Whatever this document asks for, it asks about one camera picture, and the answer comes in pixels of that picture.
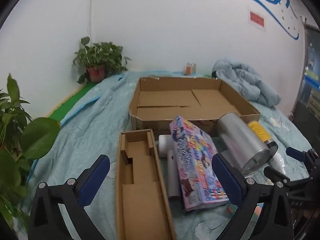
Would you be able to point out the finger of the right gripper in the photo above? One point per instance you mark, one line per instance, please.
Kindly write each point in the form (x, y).
(296, 154)
(275, 176)

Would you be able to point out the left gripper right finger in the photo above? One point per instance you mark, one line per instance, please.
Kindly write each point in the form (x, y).
(274, 221)

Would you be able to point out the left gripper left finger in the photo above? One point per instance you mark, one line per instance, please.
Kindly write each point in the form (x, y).
(46, 220)

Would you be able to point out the white spray bottle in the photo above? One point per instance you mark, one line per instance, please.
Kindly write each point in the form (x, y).
(277, 162)

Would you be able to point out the yellow label clear jar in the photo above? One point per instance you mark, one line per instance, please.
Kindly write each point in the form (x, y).
(264, 136)

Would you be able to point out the silver metal canister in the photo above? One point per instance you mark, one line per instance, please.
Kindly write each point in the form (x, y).
(245, 151)

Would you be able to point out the colourful board game box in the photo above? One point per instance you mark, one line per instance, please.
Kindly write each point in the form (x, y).
(194, 150)

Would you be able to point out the narrow cardboard insert tray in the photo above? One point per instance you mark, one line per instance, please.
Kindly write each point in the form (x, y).
(142, 206)

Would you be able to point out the pastel rubik's cube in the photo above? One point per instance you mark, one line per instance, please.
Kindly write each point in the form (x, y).
(232, 209)

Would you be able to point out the dark door with posters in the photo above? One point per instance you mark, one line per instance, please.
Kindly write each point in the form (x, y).
(306, 110)

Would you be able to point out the large leaf plant left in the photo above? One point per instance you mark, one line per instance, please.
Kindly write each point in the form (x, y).
(24, 140)

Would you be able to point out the crumpled light blue duvet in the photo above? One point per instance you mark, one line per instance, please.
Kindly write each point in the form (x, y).
(246, 81)

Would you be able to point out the large shallow cardboard box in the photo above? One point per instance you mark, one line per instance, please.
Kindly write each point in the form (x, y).
(203, 101)

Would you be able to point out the green mat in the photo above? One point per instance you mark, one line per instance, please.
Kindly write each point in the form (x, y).
(59, 112)

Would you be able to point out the corner potted green plant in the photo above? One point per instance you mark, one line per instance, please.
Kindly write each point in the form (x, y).
(99, 60)

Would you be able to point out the red wall notice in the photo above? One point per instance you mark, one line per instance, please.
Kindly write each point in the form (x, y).
(256, 20)

